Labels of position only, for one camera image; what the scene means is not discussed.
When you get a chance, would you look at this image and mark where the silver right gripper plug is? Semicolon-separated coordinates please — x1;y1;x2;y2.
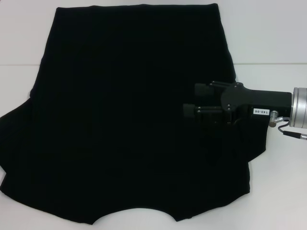
268;110;280;128

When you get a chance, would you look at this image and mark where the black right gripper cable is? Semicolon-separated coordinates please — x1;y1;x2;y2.
275;116;307;139

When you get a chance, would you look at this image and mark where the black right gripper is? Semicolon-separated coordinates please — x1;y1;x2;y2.
182;80;293;126

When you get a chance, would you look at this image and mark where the black t-shirt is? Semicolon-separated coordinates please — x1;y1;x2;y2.
0;2;269;215

